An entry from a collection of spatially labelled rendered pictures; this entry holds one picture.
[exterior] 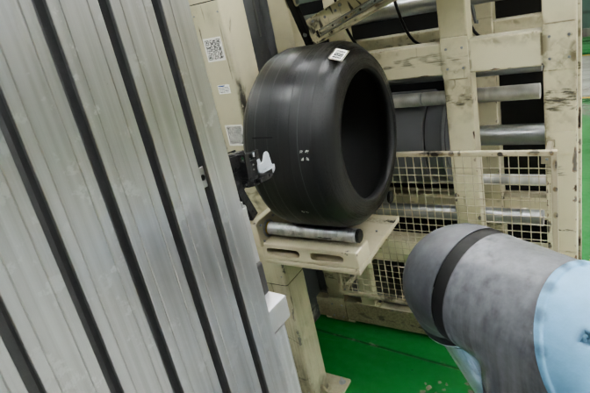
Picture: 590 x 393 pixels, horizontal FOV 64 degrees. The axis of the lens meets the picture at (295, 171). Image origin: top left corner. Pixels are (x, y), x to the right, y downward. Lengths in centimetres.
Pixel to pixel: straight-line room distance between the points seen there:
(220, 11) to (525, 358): 134
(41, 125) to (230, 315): 24
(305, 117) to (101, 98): 94
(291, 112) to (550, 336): 99
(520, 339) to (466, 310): 5
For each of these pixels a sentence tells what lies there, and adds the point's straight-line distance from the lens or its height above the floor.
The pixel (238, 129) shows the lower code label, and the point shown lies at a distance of 162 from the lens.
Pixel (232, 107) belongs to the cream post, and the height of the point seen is 132.
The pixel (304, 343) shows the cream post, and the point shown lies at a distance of 201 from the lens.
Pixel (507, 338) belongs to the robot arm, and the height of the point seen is 132.
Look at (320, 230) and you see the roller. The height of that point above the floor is 92.
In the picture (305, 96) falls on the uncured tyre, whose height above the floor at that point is 136.
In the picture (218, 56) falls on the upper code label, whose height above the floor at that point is 149.
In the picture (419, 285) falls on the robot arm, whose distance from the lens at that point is 47.
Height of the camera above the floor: 159
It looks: 19 degrees down
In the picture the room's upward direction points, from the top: 12 degrees counter-clockwise
